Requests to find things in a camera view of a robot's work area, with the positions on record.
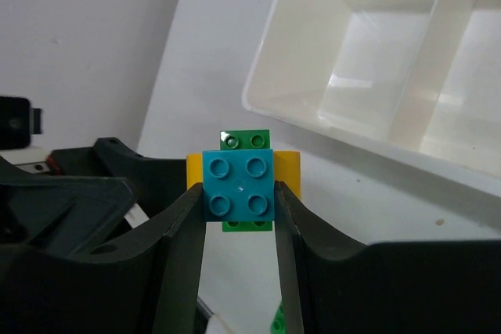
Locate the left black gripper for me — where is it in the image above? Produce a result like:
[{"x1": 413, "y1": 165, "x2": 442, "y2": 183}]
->
[{"x1": 1, "y1": 138, "x2": 186, "y2": 257}]

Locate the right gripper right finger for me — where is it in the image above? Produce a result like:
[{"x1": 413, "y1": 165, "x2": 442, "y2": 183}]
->
[{"x1": 275, "y1": 181, "x2": 500, "y2": 333}]

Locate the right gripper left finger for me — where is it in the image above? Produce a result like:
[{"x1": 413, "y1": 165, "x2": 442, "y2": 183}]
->
[{"x1": 1, "y1": 185, "x2": 205, "y2": 333}]

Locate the yellow curved lego brick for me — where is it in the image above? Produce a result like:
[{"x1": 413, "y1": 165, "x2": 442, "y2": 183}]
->
[{"x1": 186, "y1": 150, "x2": 302, "y2": 199}]

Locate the blue square lego brick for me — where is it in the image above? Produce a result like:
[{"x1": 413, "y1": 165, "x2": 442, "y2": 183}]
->
[{"x1": 202, "y1": 149, "x2": 275, "y2": 222}]

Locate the green lego plate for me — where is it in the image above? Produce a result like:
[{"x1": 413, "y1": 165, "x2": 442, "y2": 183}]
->
[{"x1": 220, "y1": 129, "x2": 272, "y2": 232}]

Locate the green and yellow lego block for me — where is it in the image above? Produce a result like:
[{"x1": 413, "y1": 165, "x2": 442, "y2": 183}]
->
[{"x1": 270, "y1": 303, "x2": 286, "y2": 334}]

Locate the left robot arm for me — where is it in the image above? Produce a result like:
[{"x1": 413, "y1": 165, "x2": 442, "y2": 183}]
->
[{"x1": 1, "y1": 95, "x2": 186, "y2": 240}]

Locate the white three-compartment tray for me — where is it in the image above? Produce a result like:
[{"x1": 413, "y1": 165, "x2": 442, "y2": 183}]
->
[{"x1": 242, "y1": 0, "x2": 500, "y2": 184}]

